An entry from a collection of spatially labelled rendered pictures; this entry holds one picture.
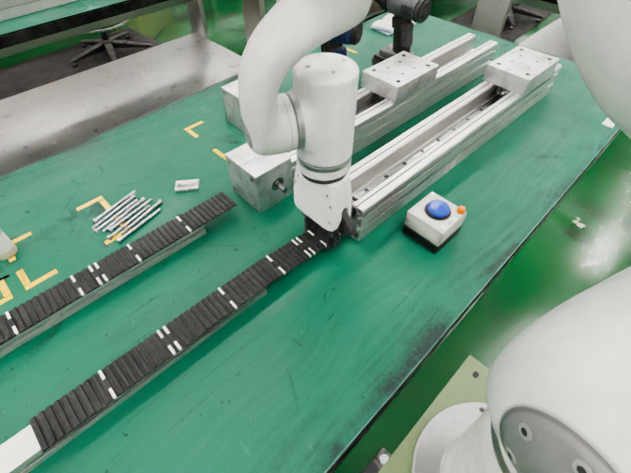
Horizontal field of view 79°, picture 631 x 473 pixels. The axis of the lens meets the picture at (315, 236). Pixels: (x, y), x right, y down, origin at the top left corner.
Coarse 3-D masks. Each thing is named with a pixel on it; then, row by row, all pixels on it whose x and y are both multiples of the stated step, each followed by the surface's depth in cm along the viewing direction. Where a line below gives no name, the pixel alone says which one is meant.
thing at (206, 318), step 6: (192, 306) 61; (198, 306) 61; (204, 306) 61; (192, 312) 61; (198, 312) 60; (204, 312) 60; (198, 318) 60; (204, 318) 60; (210, 318) 60; (204, 324) 59; (210, 324) 59
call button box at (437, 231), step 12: (432, 192) 74; (420, 204) 72; (408, 216) 72; (420, 216) 70; (432, 216) 70; (456, 216) 70; (408, 228) 74; (420, 228) 71; (432, 228) 69; (444, 228) 68; (456, 228) 72; (420, 240) 73; (432, 240) 70; (444, 240) 71
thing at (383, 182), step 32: (480, 96) 95; (512, 96) 93; (544, 96) 108; (416, 128) 84; (448, 128) 91; (480, 128) 86; (384, 160) 78; (416, 160) 77; (448, 160) 83; (352, 192) 76; (384, 192) 71; (416, 192) 81
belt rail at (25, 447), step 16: (224, 320) 62; (208, 336) 61; (160, 368) 57; (144, 384) 56; (96, 416) 52; (32, 432) 49; (80, 432) 52; (0, 448) 48; (16, 448) 48; (32, 448) 48; (0, 464) 47; (16, 464) 47; (32, 464) 49
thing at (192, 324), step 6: (186, 312) 60; (180, 318) 60; (186, 318) 60; (192, 318) 60; (186, 324) 59; (192, 324) 59; (198, 324) 59; (192, 330) 58; (198, 330) 58; (204, 330) 58; (198, 336) 58
